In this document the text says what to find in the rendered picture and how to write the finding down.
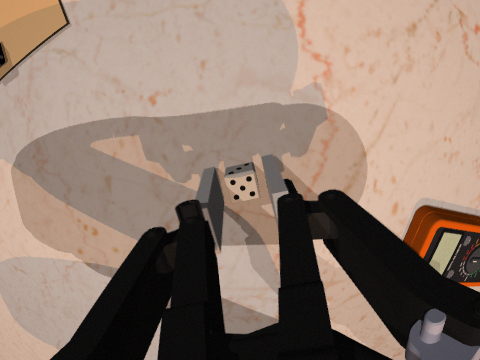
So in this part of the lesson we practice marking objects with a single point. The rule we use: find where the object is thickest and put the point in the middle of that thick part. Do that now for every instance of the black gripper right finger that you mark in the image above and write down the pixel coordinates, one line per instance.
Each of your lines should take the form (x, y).
(440, 316)

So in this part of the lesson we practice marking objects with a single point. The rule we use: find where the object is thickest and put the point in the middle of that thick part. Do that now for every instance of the white die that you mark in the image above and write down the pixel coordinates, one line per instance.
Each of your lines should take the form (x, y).
(241, 183)

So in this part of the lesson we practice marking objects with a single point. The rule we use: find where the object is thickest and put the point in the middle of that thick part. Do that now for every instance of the tan flat mat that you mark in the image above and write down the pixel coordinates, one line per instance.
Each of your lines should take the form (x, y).
(25, 25)

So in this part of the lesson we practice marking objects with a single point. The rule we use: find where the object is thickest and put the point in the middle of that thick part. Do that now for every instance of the orange digital multimeter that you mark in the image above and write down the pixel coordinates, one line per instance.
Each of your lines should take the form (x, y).
(449, 241)

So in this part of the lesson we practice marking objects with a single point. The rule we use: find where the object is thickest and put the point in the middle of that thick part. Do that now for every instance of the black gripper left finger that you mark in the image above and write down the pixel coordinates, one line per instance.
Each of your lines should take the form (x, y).
(124, 319)

